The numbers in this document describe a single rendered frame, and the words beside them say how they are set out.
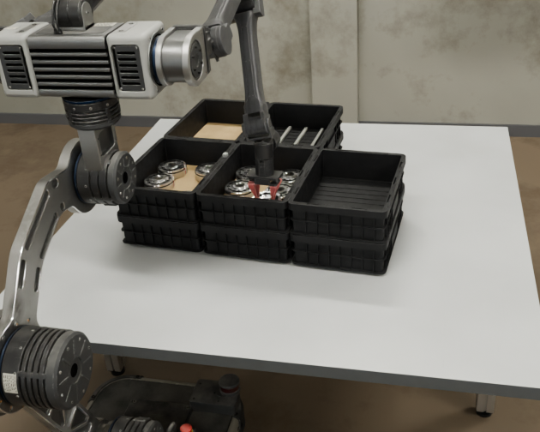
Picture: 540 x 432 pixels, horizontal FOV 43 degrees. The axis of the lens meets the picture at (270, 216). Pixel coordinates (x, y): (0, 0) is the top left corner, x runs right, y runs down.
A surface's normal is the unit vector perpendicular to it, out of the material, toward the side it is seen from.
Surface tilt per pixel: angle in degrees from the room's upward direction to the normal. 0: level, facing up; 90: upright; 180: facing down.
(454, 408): 0
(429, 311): 0
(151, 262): 0
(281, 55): 90
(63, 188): 90
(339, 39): 90
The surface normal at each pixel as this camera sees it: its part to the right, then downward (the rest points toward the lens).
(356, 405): -0.07, -0.87
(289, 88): -0.22, 0.50
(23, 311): 0.97, 0.05
